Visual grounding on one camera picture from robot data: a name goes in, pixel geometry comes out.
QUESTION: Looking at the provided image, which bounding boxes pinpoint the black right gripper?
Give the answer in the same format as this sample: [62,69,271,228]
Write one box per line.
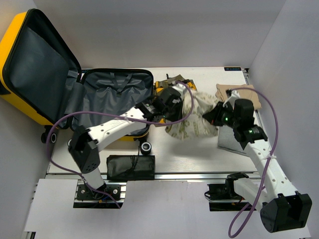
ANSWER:
[203,101,239,129]

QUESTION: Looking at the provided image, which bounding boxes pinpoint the camouflage yellow green garment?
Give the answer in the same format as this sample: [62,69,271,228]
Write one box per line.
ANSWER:
[154,74,197,95]

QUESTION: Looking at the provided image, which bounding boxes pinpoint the grey cloth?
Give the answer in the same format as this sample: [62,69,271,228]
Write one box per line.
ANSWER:
[217,125,247,156]

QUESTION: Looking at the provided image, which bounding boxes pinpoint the beige garment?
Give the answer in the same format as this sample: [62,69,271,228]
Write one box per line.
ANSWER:
[215,84,262,110]

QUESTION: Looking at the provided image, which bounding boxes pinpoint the white green patterned garment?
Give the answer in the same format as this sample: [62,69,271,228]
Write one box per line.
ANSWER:
[165,91,218,140]

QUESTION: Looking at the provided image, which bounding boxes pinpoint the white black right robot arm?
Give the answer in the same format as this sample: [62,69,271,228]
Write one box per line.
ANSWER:
[203,99,312,233]

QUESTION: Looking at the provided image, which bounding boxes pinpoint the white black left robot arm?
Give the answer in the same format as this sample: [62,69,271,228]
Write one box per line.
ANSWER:
[68,83,187,199]

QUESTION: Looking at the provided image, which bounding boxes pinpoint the black wrapped box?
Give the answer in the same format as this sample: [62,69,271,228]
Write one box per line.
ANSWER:
[107,155,155,182]

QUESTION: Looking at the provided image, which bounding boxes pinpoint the white foreground board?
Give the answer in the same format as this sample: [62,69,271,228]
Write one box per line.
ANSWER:
[23,178,312,239]

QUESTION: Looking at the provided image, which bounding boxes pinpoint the yellow hard-shell suitcase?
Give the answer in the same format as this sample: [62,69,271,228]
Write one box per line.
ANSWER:
[0,8,154,130]

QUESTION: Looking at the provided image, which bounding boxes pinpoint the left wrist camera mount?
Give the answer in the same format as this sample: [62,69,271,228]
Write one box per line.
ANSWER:
[172,83,189,101]

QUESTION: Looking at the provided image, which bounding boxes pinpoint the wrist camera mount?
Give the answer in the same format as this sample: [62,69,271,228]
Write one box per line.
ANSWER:
[223,89,240,108]
[172,83,189,101]

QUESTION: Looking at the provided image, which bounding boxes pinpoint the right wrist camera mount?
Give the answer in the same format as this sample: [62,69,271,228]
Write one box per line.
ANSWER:
[223,89,240,108]

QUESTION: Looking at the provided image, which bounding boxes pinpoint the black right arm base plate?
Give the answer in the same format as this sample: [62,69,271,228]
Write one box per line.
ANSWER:
[204,184,247,212]

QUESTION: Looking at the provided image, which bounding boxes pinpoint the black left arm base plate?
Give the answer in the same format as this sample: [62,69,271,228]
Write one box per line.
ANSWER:
[73,180,126,209]

